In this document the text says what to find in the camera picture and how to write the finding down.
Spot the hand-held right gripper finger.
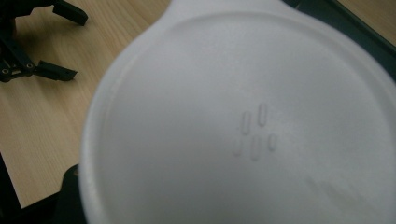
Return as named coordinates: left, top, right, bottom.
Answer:
left=57, top=163, right=90, bottom=224

